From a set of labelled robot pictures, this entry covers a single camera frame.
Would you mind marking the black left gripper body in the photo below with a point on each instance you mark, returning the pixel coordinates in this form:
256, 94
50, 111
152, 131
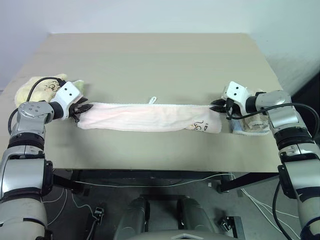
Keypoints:
75, 112

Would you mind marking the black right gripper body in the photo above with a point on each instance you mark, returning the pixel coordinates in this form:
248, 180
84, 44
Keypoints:
229, 108

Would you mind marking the pink towel with embroidery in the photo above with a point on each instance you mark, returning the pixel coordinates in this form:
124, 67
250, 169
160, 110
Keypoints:
140, 117

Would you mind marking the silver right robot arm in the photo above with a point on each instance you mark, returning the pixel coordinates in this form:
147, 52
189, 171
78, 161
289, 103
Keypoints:
297, 172

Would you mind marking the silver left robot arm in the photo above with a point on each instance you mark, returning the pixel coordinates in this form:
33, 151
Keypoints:
22, 175

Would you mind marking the beige folded towel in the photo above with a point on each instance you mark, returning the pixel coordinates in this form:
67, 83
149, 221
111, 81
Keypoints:
255, 122

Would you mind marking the white towel with blue edge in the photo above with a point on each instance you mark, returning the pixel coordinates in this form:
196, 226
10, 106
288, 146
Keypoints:
250, 133

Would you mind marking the crumpled yellow towel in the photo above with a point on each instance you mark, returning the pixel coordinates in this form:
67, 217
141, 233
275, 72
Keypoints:
22, 93

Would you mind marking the light green cloth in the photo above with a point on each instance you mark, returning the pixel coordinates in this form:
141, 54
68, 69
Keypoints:
80, 85

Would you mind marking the grey rounded robot leg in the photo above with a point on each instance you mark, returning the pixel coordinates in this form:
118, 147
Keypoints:
132, 217
197, 217

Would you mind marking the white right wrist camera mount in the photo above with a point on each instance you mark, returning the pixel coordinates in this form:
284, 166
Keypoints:
237, 93

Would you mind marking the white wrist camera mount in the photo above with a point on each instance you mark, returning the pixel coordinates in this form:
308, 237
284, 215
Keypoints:
67, 92
237, 93

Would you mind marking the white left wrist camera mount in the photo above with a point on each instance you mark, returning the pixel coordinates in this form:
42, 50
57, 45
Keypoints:
67, 92

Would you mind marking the black table frame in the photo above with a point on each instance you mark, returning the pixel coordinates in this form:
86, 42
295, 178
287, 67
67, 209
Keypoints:
150, 175

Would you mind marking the black floor bracket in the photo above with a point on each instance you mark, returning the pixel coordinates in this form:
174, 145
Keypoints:
231, 225

